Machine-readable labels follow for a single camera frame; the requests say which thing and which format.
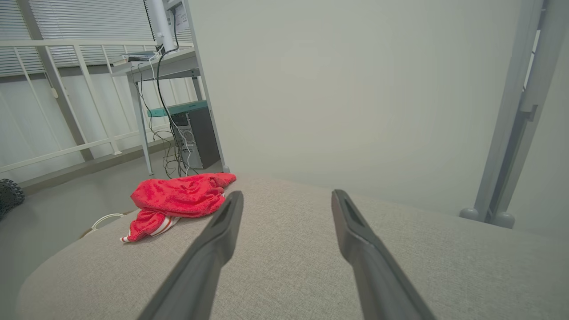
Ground white metal railing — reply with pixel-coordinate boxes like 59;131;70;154
0;39;196;174

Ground grey partition post with foot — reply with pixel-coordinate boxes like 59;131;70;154
491;0;569;230
459;0;546;221

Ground white laundry basket brown rim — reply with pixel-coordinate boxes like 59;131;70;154
80;212;126;238

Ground white monitor stand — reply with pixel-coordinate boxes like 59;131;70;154
149;0;176;53

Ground red Bulls basketball jersey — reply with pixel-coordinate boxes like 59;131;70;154
120;172;237;243

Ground black desk cable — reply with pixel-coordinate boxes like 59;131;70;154
155;13;189;178

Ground grey white desk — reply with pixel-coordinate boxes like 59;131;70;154
110;48;205;176

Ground grey slanted partition end post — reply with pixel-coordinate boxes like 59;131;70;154
181;0;231;174

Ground black rugged wheel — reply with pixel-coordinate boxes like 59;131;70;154
0;178;25;220

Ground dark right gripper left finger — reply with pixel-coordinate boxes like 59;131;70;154
137;191;244;320

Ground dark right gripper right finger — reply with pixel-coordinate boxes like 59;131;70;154
331;189;437;320

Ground grey book stack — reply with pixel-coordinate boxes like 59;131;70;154
111;50;157;67

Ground white window blinds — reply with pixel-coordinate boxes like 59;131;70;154
0;0;194;76

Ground black computer tower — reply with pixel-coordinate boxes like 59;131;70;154
171;107;221;170

